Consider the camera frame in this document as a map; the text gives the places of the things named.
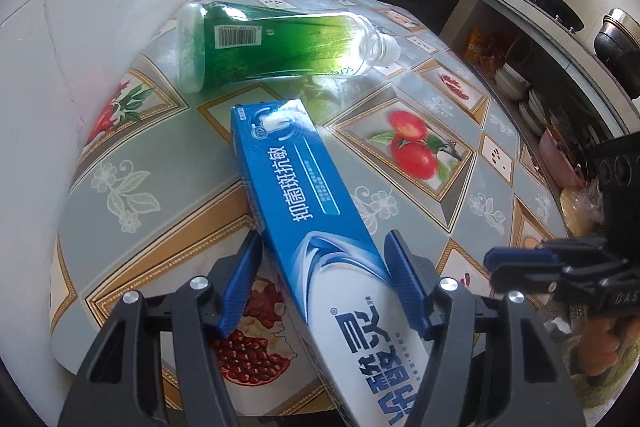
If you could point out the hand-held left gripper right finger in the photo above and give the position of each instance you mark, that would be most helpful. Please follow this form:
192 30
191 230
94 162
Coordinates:
407 287

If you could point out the stack of plates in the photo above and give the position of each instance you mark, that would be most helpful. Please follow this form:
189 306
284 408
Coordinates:
532 114

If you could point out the blue toothpaste box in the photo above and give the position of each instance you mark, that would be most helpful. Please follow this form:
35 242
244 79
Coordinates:
310 207

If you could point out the pink plastic basin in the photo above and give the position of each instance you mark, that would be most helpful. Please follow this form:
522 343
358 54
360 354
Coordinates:
560 162

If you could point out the fruit print tablecloth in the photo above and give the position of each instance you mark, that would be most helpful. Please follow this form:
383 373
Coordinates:
150 207

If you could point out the stack of white bowls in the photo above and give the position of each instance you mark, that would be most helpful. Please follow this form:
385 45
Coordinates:
512 82

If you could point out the person's right forearm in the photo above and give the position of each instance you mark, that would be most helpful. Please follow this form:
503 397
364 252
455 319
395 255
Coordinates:
600 389

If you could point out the person's right hand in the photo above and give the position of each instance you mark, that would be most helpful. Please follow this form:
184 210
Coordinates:
600 342

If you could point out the yellow plastic bag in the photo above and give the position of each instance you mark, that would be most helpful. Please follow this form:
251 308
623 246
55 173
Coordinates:
577 212

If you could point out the green plastic bottle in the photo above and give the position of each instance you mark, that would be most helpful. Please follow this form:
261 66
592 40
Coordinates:
260 47

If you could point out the orange snack packets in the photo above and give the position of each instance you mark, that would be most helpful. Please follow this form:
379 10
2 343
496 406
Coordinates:
482 47

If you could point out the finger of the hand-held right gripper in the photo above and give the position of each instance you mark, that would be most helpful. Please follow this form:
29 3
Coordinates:
520 253
525 279

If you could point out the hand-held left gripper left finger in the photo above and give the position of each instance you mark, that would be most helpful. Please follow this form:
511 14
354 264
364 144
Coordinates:
240 287

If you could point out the black pot with steel lid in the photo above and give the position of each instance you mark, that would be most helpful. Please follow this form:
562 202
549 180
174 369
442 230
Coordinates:
620 52

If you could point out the black wok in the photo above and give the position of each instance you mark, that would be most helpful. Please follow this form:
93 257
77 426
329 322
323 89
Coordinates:
557 7

